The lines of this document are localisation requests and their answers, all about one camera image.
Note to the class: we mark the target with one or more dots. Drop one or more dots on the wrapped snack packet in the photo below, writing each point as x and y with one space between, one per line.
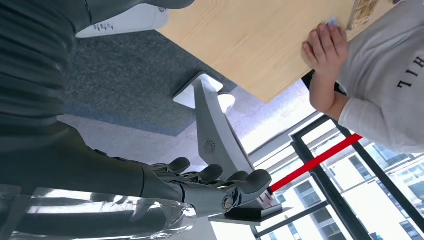
362 13

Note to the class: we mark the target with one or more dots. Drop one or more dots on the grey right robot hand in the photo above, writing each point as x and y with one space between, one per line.
82 179

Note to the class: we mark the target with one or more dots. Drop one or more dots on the person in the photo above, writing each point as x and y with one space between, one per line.
381 82

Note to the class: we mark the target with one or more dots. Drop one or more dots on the dark grey floor rug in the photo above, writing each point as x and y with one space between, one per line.
132 82

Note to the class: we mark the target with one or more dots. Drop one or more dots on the white round floor base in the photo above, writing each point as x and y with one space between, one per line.
227 102

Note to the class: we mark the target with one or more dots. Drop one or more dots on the silver kiosk screen stand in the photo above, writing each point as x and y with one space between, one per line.
215 132

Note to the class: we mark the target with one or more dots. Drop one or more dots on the black window frame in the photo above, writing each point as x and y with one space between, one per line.
338 205

